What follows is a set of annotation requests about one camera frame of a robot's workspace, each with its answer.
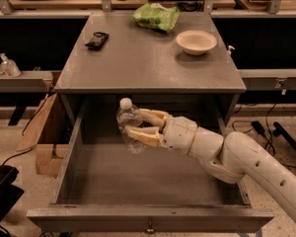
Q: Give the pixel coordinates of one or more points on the metal drawer knob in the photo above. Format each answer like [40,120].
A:
[150,229]

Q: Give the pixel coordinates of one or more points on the open grey top drawer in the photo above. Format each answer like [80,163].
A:
[102,187]

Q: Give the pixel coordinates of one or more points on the green chip bag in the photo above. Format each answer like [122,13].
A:
[154,16]

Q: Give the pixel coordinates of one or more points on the grey wooden cabinet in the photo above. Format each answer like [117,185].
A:
[141,61]

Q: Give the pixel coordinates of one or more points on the white paper bowl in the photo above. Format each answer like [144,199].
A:
[196,42]

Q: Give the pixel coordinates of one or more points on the clear sanitizer bottle right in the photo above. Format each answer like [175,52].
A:
[9,66]

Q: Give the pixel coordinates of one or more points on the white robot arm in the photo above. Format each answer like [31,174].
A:
[227,158]

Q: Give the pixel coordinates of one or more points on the black snack bar wrapper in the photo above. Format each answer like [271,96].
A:
[97,41]

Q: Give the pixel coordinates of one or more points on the small white pump bottle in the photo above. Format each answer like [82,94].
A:
[230,49]

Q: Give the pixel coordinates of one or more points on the cardboard box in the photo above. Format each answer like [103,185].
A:
[46,135]

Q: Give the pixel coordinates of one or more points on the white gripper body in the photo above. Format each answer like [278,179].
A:
[180,133]

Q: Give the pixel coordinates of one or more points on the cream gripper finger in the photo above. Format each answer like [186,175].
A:
[154,117]
[150,136]

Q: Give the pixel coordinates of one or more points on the clear plastic water bottle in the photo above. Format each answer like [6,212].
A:
[128,114]

